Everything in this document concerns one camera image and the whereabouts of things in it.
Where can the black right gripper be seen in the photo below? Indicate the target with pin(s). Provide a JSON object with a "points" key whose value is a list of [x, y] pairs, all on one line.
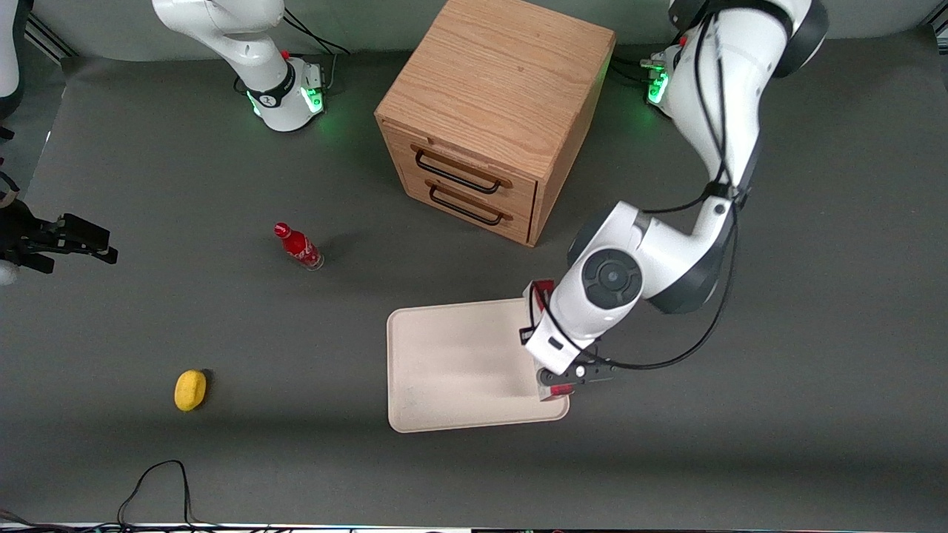
{"points": [[21, 234]]}

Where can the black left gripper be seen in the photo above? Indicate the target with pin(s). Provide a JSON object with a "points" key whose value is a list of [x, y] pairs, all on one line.
{"points": [[524, 337]]}

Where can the red cookie box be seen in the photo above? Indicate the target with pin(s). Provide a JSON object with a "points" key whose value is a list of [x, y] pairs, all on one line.
{"points": [[546, 287]]}

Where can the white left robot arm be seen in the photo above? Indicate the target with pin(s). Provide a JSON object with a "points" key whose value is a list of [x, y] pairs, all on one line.
{"points": [[615, 277]]}

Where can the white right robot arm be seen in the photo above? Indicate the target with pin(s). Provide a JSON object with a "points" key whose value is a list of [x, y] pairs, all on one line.
{"points": [[244, 37]]}

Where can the beige plastic tray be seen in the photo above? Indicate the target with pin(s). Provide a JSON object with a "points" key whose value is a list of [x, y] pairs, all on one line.
{"points": [[459, 363]]}

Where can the yellow lemon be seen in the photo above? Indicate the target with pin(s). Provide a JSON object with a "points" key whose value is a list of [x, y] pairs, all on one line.
{"points": [[189, 390]]}

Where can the red cola bottle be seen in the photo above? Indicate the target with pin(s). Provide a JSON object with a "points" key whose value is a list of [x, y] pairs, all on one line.
{"points": [[300, 248]]}

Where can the wooden drawer cabinet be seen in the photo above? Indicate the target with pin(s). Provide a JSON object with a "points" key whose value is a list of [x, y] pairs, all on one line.
{"points": [[489, 96]]}

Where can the aluminium frame rail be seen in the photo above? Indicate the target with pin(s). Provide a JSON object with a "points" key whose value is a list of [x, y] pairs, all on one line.
{"points": [[50, 37]]}

